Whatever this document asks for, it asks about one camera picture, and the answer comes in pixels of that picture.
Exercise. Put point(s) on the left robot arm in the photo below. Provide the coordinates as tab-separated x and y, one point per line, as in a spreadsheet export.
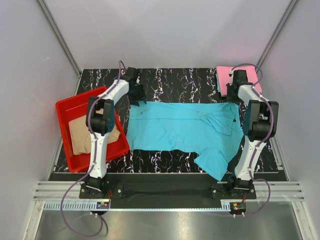
101	120

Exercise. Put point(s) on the red plastic bin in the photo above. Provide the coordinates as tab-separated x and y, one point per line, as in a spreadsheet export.
74	107

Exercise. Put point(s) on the aluminium rail frame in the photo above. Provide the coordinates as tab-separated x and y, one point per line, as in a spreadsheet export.
179	154

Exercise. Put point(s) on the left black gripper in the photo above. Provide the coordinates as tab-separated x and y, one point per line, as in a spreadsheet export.
134	101

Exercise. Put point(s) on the turquoise t shirt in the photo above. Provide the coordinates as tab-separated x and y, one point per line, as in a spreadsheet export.
212	130

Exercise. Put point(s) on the beige folded t shirt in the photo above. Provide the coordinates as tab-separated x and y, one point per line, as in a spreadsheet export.
80	136

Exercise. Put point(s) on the teal folded t shirt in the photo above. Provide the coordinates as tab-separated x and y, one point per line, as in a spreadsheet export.
218	83

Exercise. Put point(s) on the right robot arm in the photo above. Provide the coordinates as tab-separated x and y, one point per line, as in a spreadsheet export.
260	124

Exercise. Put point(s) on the pink folded t shirt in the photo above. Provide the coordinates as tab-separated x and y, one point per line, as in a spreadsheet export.
224	78

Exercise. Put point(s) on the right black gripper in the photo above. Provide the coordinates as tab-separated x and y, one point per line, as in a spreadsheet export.
229	98

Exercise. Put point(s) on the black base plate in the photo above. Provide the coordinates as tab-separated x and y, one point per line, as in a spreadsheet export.
158	192

